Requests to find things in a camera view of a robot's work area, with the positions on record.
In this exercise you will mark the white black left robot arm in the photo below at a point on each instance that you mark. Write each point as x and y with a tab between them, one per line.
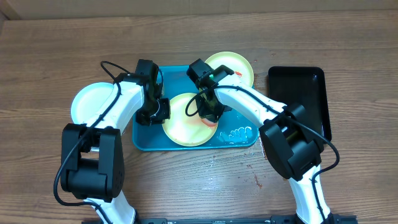
92	164

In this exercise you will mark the black plastic tray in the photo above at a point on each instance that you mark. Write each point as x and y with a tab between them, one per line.
305	86

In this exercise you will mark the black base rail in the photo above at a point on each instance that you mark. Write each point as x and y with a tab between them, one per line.
275	219

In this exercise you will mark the pink green sponge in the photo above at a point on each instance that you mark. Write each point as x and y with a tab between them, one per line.
210	123

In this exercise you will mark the teal plastic tray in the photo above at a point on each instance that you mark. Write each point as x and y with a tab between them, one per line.
233	130

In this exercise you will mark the light blue plate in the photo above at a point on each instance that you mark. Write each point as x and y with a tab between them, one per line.
89	100

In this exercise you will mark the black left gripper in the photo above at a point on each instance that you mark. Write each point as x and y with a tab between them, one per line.
164	114

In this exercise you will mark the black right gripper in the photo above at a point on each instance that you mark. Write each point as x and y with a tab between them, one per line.
207	111

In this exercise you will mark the yellow-green plate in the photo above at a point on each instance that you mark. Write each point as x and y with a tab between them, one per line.
234	61
187	130

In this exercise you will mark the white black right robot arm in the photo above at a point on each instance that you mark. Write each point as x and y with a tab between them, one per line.
291	145

